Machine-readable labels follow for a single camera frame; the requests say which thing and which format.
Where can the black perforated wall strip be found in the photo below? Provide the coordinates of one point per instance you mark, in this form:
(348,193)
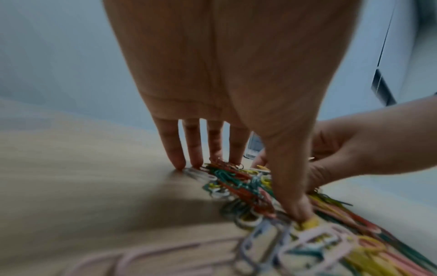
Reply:
(384,86)

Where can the wooden table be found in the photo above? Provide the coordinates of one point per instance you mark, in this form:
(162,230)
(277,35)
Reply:
(85,175)

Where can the person's left hand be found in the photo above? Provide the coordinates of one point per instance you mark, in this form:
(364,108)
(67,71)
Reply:
(239,67)

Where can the pile of colourful paper clips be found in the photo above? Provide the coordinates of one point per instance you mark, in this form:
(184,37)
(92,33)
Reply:
(245,188)

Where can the person's right hand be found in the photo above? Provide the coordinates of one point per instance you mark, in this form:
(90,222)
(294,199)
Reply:
(375,145)

